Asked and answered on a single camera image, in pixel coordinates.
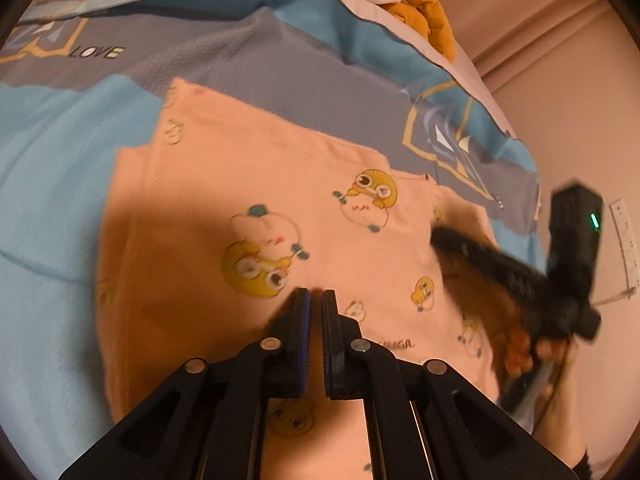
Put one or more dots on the pink cartoon print garment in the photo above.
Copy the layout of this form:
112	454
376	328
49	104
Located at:
210	227

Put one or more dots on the person's right hand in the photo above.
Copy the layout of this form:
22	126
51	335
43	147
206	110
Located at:
518	359

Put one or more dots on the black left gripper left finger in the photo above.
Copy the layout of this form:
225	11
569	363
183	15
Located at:
208	420

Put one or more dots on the blue grey patterned bed sheet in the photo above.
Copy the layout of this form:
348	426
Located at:
81	81

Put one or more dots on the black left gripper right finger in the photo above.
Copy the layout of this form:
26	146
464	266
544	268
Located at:
425	421

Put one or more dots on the white wall power strip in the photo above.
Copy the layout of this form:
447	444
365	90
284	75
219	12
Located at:
628	245

